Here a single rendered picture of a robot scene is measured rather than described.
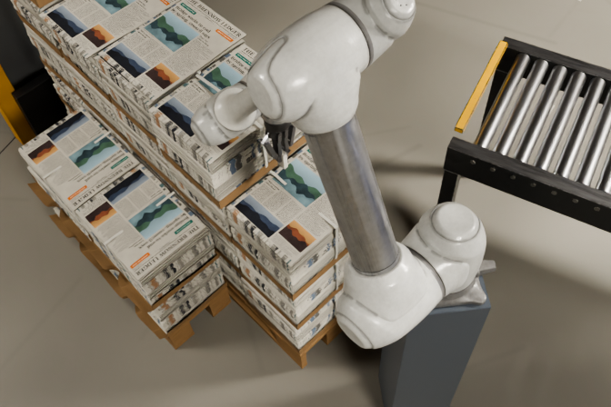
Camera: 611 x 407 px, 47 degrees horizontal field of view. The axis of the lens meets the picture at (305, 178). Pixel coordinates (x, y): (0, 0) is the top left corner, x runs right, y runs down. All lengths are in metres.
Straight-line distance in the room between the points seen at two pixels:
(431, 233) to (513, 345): 1.36
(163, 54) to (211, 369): 1.23
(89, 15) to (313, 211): 0.96
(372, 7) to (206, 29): 1.13
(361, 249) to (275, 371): 1.41
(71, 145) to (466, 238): 1.61
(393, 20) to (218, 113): 0.59
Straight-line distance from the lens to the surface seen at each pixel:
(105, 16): 2.40
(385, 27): 1.20
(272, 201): 2.11
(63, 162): 2.66
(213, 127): 1.67
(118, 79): 2.20
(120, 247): 2.39
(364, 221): 1.36
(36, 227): 3.29
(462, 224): 1.57
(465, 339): 1.96
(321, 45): 1.15
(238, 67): 2.14
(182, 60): 2.19
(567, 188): 2.27
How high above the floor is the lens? 2.60
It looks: 55 degrees down
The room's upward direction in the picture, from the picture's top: 4 degrees counter-clockwise
